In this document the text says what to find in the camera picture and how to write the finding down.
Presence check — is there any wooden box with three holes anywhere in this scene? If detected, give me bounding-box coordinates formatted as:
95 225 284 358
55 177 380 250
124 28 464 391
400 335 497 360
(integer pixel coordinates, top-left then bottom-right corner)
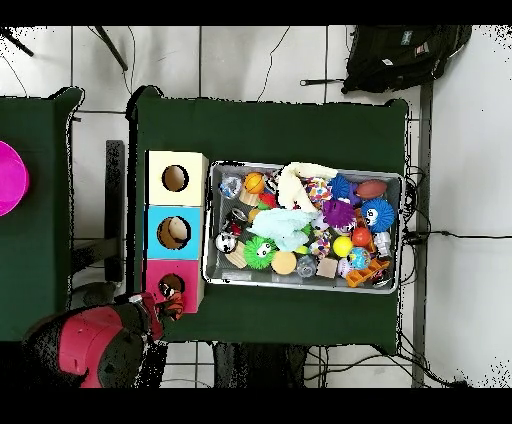
141 149 210 315

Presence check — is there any green spiky monster toy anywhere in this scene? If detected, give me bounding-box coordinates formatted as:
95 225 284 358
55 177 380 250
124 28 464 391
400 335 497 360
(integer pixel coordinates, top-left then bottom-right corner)
243 235 278 270

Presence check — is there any yellow ball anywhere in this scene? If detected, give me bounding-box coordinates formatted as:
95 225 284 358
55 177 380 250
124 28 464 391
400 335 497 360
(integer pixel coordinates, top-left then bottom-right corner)
332 235 354 258

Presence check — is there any blue spiky ball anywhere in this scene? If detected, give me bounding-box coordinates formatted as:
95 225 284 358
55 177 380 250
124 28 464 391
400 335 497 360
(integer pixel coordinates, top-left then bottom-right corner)
360 198 397 234

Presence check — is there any pink plastic bowl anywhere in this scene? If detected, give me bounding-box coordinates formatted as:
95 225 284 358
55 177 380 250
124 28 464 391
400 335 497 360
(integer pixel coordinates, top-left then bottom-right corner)
0 139 30 218

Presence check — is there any purple spiky monster toy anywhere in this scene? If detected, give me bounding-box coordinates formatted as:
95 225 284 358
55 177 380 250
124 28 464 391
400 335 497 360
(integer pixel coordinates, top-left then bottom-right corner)
321 199 357 229

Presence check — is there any orange toy basketball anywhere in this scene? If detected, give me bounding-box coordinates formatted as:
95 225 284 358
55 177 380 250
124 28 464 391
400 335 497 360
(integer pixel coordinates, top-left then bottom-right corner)
243 171 267 195

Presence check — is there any black tripod leg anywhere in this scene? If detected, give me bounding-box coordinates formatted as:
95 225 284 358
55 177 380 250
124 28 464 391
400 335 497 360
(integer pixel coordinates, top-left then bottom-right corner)
93 25 129 72
0 26 35 57

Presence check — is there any thin black cable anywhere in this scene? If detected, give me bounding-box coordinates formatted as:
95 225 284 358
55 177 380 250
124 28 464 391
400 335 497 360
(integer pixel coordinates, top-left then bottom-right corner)
429 229 512 240
255 25 291 103

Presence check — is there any black backpack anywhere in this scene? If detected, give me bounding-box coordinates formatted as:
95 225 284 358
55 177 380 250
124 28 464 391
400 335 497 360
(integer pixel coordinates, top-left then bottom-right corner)
299 25 473 95

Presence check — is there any blue green globe ball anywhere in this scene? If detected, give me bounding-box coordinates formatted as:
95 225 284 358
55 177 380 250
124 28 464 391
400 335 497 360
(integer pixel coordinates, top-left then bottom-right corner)
348 246 372 271

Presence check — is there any silver mesh bin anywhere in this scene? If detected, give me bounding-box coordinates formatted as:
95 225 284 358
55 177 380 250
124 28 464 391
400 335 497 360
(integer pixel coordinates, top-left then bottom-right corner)
202 159 405 295

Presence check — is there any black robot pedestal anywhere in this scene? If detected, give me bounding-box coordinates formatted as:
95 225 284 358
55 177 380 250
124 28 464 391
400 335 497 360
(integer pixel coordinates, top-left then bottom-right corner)
211 341 311 389

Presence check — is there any brown toy football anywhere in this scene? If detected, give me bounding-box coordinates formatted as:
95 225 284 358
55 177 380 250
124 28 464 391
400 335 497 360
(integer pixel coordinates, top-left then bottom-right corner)
355 179 388 200

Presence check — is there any grey metal rail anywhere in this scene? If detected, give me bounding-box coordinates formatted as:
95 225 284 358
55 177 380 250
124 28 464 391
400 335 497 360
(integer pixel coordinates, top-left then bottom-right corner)
411 81 434 389

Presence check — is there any cream waffle cloth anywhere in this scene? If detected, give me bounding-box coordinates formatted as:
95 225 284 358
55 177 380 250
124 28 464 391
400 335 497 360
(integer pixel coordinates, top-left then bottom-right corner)
277 161 339 213

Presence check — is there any mint waffle cloth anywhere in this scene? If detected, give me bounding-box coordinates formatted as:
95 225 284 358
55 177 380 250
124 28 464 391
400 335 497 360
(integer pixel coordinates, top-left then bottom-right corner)
247 208 319 252

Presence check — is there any round orange sponge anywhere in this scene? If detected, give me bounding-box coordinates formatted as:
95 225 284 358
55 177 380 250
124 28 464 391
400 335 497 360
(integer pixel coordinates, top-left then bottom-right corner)
271 250 298 276

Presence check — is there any striped tiger plush toy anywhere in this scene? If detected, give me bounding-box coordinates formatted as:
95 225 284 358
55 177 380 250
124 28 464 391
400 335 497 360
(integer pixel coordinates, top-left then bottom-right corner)
155 279 186 322

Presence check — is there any black panel on stand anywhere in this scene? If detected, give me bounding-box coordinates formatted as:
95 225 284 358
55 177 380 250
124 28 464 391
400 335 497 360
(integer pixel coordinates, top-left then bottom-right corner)
67 139 126 309

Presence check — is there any dark green tablecloth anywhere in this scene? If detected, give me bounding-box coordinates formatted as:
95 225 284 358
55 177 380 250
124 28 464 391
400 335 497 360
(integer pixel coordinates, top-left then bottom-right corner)
124 85 410 348
0 86 93 345

